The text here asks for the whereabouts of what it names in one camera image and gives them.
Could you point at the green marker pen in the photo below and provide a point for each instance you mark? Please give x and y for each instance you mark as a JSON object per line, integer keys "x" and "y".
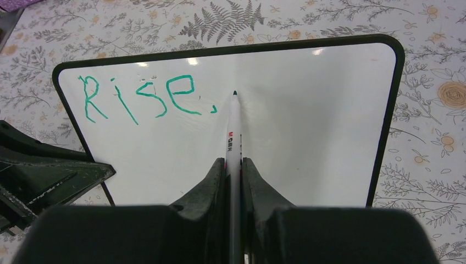
{"x": 233, "y": 171}

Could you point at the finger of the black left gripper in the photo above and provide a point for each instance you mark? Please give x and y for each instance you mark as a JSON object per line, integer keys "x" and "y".
{"x": 35, "y": 176}

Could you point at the purple glitter microphone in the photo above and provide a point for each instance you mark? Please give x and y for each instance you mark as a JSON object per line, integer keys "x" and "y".
{"x": 14, "y": 5}

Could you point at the white whiteboard black frame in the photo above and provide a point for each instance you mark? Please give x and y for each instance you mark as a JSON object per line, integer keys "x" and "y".
{"x": 315, "y": 116}

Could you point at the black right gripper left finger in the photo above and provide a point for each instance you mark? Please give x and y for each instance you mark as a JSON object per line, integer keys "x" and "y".
{"x": 189, "y": 230}

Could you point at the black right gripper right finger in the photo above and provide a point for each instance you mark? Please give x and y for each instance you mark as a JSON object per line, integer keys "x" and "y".
{"x": 277, "y": 231}

